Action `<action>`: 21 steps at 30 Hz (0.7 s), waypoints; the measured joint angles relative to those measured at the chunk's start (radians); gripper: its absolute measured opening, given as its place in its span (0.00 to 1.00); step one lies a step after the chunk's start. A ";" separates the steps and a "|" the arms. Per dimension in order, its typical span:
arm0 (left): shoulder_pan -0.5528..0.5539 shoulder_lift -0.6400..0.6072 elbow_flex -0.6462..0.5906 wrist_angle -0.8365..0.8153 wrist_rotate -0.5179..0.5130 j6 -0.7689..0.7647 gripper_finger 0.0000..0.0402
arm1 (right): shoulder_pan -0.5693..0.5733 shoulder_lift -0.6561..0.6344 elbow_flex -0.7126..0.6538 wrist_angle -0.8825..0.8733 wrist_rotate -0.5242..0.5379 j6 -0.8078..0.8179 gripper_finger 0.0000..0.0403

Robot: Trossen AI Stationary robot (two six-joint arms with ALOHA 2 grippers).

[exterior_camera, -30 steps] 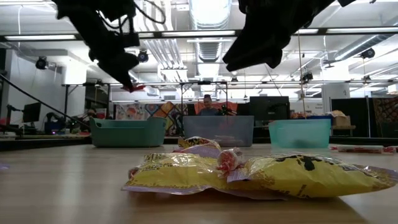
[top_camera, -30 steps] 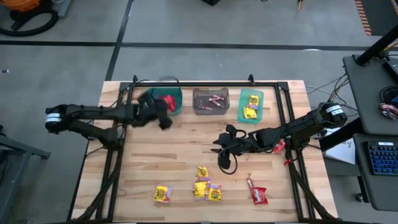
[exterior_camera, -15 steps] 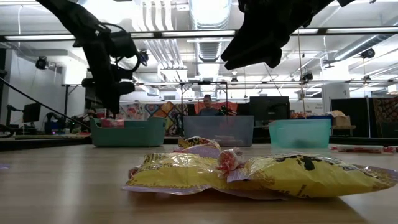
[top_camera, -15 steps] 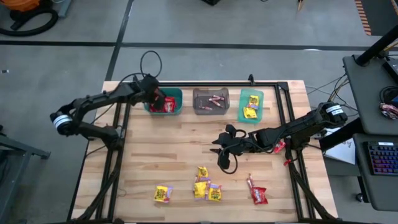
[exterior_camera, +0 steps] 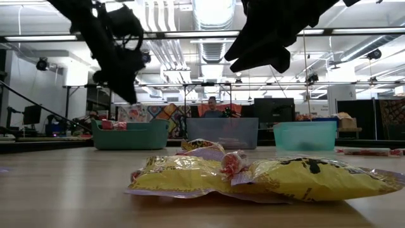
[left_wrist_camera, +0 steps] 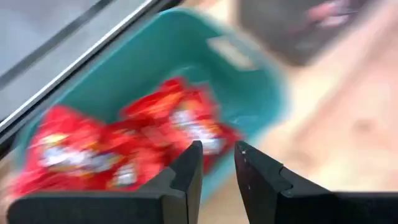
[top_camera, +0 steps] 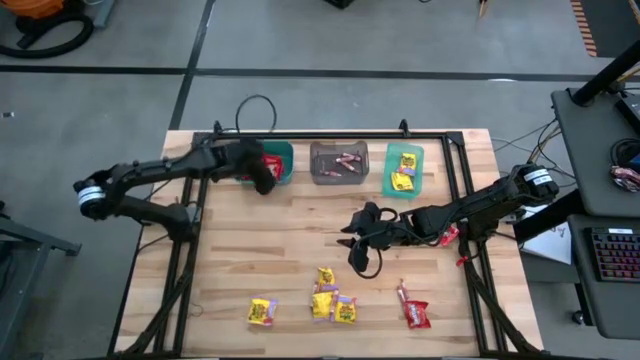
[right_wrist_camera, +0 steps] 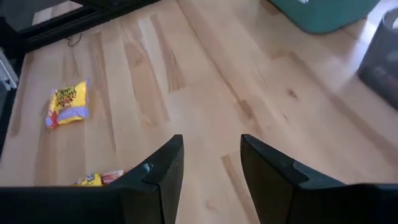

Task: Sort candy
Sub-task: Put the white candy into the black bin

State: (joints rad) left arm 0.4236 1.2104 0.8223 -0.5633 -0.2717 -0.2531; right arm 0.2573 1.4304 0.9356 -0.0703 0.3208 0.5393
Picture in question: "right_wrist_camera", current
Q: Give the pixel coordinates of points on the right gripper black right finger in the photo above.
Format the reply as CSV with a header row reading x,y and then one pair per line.
x,y
267,180

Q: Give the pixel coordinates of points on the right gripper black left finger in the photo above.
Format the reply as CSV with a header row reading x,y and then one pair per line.
x,y
164,174

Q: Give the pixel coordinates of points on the Smarties candy roll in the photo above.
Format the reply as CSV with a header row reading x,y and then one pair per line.
x,y
113,176

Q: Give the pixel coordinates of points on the grey translucent plastic bin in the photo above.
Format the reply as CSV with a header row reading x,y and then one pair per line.
x,y
382,62

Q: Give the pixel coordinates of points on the dark green plastic bin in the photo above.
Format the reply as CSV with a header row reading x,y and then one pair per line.
x,y
323,15

